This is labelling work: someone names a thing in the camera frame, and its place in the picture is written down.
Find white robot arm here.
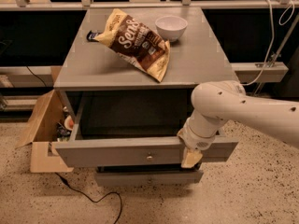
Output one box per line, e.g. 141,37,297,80
178,80,299,168

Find grey drawer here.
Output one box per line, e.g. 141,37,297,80
51,91,240,169
94,170,203,187

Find small dark blue packet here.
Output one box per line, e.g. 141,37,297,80
86,31,99,42

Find white hanging cable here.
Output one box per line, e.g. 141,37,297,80
242,0,295,87

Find black floor cable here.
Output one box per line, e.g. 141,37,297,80
54,172,123,224

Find black wall cable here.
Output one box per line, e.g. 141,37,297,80
25,66,48,88

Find grey bottom drawer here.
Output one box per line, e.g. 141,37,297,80
94,170,203,187

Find grey drawer cabinet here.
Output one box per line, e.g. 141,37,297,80
54,7,236,173

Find white bowl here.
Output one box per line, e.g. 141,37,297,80
155,16,188,42

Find grey top drawer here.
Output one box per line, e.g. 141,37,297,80
51,91,240,169

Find brown yellow chip bag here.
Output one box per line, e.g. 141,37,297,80
96,8,170,82

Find cardboard box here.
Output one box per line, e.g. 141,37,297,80
14,65,76,174

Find grey metal railing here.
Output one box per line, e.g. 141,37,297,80
0,0,299,10

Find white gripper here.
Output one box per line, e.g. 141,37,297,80
178,122,215,168

